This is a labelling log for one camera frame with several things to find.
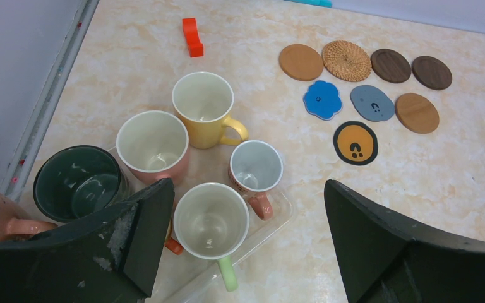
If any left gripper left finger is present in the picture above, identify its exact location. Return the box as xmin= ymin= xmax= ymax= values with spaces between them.
xmin=0 ymin=178 xmax=174 ymax=302

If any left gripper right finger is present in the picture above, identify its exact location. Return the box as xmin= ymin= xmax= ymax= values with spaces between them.
xmin=324 ymin=180 xmax=485 ymax=302

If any brown paw print coaster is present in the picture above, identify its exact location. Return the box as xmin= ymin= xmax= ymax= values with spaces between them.
xmin=333 ymin=121 xmax=378 ymax=166

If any light wooden coaster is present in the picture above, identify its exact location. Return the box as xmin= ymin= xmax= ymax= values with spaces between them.
xmin=278 ymin=44 xmax=324 ymax=81
xmin=395 ymin=93 xmax=440 ymax=134

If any grey silicone coaster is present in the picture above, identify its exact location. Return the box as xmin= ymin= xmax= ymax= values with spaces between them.
xmin=350 ymin=85 xmax=395 ymax=122

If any blue flower coaster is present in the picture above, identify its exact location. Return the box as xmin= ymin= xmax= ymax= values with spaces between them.
xmin=302 ymin=80 xmax=343 ymax=121

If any dark wooden coaster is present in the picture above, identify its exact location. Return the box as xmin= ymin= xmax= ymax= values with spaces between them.
xmin=370 ymin=49 xmax=412 ymax=83
xmin=412 ymin=56 xmax=453 ymax=90

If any woven rattan coaster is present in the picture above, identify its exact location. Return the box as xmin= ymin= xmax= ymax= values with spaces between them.
xmin=321 ymin=40 xmax=372 ymax=82

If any small orange cup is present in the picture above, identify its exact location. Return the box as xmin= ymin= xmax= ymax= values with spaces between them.
xmin=164 ymin=220 xmax=184 ymax=255

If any clear plastic tray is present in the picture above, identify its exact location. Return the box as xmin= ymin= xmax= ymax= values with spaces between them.
xmin=147 ymin=145 xmax=297 ymax=302

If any dark green mug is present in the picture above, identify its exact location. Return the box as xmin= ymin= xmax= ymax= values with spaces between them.
xmin=33 ymin=145 xmax=133 ymax=223

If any light green mug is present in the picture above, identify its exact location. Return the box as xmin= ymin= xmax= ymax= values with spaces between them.
xmin=173 ymin=182 xmax=249 ymax=292

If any plain pink mug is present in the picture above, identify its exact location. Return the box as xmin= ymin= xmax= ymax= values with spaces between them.
xmin=116 ymin=110 xmax=190 ymax=185

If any pink printed mug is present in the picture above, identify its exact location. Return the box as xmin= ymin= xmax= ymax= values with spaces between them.
xmin=227 ymin=140 xmax=284 ymax=220

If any yellow mug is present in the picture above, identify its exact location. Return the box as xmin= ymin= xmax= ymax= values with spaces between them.
xmin=172 ymin=71 xmax=249 ymax=149

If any red block near cups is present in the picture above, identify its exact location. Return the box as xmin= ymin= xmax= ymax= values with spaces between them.
xmin=182 ymin=18 xmax=205 ymax=57

